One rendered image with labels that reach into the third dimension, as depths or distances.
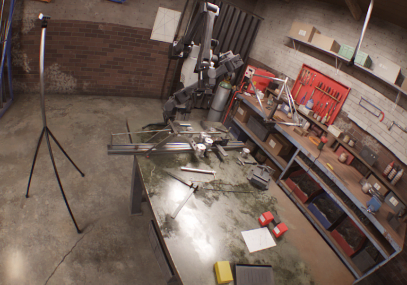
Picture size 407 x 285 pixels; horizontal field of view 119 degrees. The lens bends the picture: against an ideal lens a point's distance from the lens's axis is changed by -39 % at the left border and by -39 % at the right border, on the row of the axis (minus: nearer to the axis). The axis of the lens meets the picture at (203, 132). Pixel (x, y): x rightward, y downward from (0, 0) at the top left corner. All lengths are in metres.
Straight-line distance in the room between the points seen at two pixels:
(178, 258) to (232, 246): 0.23
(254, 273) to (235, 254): 0.11
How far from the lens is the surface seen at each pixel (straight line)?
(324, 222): 2.32
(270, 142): 2.58
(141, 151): 1.04
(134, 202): 1.69
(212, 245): 0.81
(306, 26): 3.13
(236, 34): 3.80
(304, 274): 0.98
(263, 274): 0.82
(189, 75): 1.65
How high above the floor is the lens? 1.55
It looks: 29 degrees down
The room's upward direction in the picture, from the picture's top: 20 degrees clockwise
